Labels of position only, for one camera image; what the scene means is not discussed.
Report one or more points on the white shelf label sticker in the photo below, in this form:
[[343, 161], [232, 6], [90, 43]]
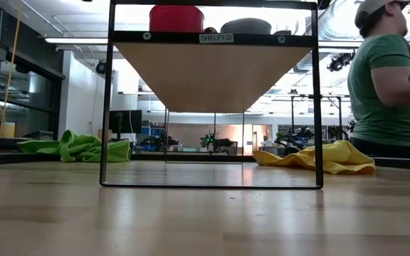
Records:
[[216, 38]]

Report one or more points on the blue storage bins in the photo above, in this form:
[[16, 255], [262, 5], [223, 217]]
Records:
[[152, 137]]

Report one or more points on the round black ceiling camera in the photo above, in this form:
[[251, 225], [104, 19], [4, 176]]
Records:
[[101, 67]]

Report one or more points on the red plastic cup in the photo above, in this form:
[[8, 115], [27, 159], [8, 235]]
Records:
[[176, 19]]

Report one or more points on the yellow cloth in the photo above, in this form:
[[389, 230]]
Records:
[[336, 156]]

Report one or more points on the person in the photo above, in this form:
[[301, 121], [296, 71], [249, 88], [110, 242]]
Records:
[[379, 113]]

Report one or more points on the black overhead camera rig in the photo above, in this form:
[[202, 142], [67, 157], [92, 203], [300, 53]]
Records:
[[338, 62]]

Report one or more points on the long ceiling light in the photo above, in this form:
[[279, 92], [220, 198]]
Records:
[[77, 41], [336, 44]]

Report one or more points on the black metal shelf wooden board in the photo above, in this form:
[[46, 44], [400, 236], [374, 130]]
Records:
[[176, 37]]

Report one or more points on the green cloth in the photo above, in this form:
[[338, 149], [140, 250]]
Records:
[[84, 149]]

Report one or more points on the black background robot arm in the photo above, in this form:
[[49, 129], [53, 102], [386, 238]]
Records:
[[292, 140]]

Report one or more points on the background robot with green light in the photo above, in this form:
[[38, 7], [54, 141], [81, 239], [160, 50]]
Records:
[[219, 144]]

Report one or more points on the yellow bucket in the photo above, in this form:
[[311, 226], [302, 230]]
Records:
[[7, 130]]

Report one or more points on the black monitor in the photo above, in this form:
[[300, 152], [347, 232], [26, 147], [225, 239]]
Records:
[[126, 121]]

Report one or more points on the silver round shelf screw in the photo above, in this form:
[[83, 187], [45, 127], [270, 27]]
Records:
[[281, 39], [147, 36]]

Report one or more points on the black table edge rail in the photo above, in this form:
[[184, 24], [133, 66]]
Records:
[[190, 156]]

